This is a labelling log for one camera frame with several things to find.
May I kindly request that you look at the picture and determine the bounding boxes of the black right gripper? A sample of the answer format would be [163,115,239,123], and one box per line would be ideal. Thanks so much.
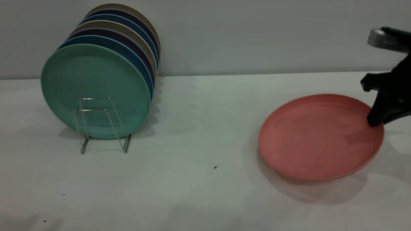
[360,54,411,127]

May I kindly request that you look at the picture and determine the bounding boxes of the pink plastic plate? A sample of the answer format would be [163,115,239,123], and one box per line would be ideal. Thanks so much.
[258,94,385,182]

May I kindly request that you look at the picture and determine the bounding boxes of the dark purple plastic plate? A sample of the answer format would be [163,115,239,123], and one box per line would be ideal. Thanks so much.
[85,9,160,59]
[67,28,156,88]

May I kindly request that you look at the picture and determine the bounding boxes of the beige plastic plate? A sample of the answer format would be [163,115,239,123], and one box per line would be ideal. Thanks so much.
[86,3,161,54]
[69,21,158,79]

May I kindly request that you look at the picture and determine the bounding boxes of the blue plastic plate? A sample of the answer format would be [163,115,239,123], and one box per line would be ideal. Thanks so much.
[57,35,154,100]
[78,14,159,68]

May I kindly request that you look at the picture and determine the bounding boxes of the green plastic plate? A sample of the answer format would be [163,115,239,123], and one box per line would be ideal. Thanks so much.
[41,44,151,139]

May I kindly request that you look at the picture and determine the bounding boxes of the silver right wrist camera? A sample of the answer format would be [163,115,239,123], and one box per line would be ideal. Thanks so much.
[367,27,411,53]

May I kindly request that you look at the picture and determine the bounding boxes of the metal wire plate rack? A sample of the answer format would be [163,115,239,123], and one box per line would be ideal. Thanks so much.
[74,98,132,155]

